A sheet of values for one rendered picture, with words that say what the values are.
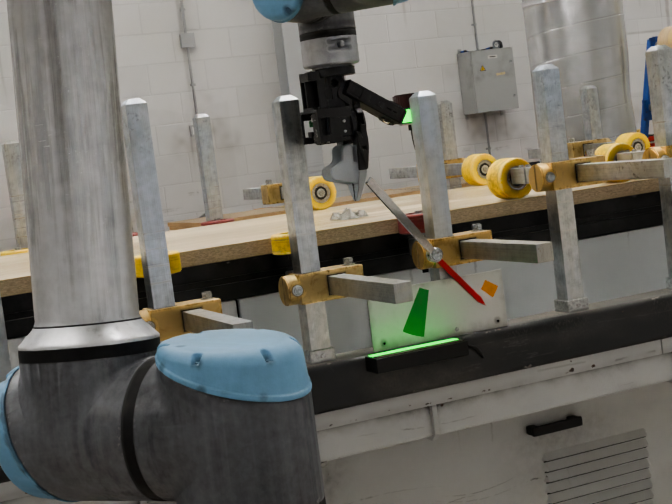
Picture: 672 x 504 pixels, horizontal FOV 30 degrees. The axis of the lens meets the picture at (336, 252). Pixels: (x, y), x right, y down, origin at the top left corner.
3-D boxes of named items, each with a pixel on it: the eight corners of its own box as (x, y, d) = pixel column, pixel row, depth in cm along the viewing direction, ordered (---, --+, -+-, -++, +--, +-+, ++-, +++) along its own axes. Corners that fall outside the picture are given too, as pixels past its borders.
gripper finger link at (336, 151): (322, 204, 201) (315, 147, 201) (355, 199, 204) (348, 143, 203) (330, 204, 198) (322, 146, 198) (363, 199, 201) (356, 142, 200)
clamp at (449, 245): (495, 258, 217) (491, 229, 217) (426, 270, 212) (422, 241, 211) (479, 257, 222) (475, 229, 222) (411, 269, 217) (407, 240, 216)
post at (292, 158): (335, 385, 207) (298, 93, 202) (316, 389, 205) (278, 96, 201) (327, 382, 210) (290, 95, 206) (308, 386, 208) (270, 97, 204)
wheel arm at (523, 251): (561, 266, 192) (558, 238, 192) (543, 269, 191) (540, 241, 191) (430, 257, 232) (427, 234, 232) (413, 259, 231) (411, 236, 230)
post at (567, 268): (588, 329, 226) (558, 63, 222) (571, 333, 225) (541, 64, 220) (576, 328, 229) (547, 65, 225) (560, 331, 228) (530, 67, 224)
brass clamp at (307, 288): (368, 294, 207) (364, 264, 207) (292, 307, 202) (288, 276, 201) (352, 292, 213) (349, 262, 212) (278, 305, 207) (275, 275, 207)
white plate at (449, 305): (508, 325, 218) (502, 268, 217) (374, 352, 208) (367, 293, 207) (507, 325, 219) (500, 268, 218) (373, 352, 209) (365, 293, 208)
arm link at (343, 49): (342, 40, 203) (367, 32, 195) (346, 70, 204) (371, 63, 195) (291, 45, 200) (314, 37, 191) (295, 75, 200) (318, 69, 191)
